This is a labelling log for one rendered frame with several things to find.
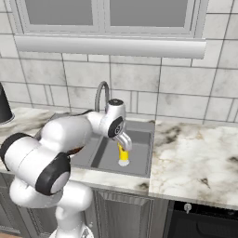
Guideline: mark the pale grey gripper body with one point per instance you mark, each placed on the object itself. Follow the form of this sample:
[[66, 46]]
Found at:
[[125, 141]]

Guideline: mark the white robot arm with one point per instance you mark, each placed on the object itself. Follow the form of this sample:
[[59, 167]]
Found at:
[[62, 136]]

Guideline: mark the yellow cup with white base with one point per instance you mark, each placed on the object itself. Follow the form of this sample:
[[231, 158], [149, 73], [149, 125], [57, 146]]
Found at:
[[123, 156]]

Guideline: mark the grey steel sink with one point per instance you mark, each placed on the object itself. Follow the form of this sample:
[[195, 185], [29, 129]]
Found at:
[[140, 148]]

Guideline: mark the brown bowl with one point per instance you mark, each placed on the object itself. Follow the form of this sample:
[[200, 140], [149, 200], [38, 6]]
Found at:
[[76, 151]]

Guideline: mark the grey curved tap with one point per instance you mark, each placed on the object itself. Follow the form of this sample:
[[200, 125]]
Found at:
[[98, 93]]

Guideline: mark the grey panelled cupboard door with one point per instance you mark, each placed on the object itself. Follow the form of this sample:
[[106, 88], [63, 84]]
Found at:
[[12, 214], [124, 215]]

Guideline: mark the silver dishwasher knob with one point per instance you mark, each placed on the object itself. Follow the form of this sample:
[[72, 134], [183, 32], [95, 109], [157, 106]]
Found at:
[[187, 207]]

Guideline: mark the grey window sill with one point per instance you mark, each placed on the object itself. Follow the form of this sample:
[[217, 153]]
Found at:
[[108, 46]]

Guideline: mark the black dishwasher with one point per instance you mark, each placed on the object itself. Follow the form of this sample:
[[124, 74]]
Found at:
[[204, 223]]

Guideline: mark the black conical pot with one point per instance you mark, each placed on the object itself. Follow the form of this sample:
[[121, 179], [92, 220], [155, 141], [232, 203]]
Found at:
[[4, 108]]

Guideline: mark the grey framed window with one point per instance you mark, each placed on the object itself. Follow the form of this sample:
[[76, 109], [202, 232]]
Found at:
[[102, 14]]

